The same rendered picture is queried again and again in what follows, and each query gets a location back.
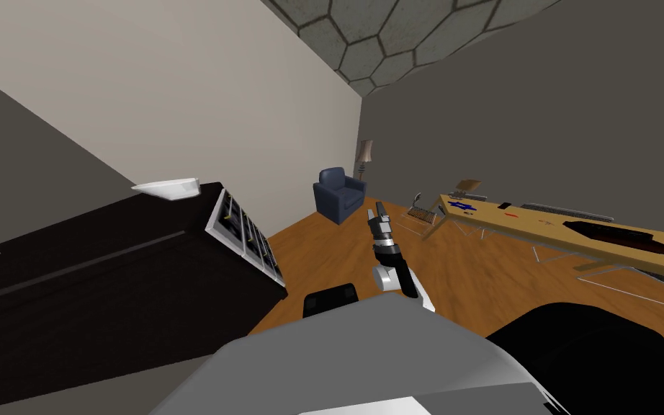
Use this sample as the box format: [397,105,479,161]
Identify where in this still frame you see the long wooden desk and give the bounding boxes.
[403,178,664,354]

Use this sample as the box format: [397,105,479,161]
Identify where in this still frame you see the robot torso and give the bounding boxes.
[148,282,570,415]

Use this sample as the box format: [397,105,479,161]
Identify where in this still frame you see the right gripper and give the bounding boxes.
[366,201,395,246]

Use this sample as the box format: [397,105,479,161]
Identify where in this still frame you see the blue armchair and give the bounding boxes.
[312,166,368,226]

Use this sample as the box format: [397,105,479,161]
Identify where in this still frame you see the beige floor lamp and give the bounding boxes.
[354,139,375,181]

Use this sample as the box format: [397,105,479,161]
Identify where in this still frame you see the dark brown cabinet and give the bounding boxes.
[0,181,290,406]

